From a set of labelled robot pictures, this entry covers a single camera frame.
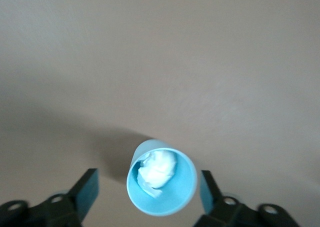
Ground crumpled white tissue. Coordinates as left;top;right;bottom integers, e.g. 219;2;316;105
136;150;179;201

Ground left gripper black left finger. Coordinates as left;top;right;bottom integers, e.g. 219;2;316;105
0;168;100;227

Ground blue cup holding tissue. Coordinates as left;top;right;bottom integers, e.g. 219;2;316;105
125;138;199;218

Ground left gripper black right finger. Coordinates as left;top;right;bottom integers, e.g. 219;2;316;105
194;169;301;227

